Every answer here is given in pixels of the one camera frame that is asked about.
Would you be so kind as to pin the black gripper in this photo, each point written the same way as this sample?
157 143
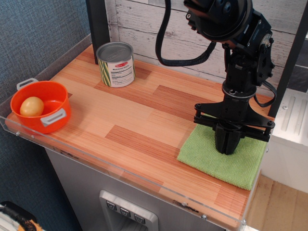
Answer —
233 119

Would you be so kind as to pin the black right frame post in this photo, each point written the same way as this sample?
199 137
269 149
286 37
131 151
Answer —
290 63

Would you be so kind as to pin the orange toy pot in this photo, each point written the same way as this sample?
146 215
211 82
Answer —
57 110

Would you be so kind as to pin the black left frame post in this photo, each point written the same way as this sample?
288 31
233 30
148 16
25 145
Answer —
98 22

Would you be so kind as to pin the clear acrylic table guard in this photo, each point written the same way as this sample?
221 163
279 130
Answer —
135 133

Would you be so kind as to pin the grey toy fridge cabinet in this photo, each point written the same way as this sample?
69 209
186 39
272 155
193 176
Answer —
82 185

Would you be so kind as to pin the yellow toy potato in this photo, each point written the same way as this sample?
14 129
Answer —
32 106

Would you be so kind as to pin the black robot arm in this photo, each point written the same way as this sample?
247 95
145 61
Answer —
246 38

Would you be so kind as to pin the green towel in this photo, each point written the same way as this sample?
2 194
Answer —
239 168

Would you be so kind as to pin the toy tin can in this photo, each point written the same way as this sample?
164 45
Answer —
116 63

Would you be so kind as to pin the black frame post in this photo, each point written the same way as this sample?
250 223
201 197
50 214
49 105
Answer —
290 63
98 22

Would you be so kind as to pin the silver dispenser panel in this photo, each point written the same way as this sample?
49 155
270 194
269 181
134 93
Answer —
123 215

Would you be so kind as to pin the white toy sink unit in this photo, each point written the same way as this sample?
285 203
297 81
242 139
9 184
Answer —
286 158

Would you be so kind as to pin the black orange object corner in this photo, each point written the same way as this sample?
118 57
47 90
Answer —
15 218

